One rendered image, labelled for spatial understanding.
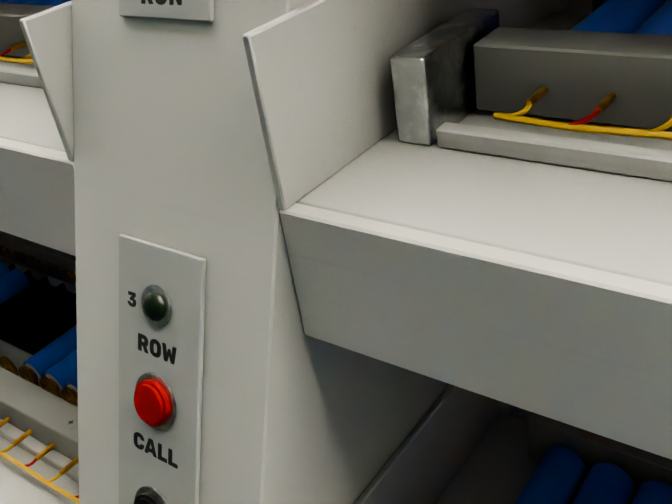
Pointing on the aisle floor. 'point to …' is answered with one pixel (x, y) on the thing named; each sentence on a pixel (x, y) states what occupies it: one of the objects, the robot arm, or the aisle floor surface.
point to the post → (345, 430)
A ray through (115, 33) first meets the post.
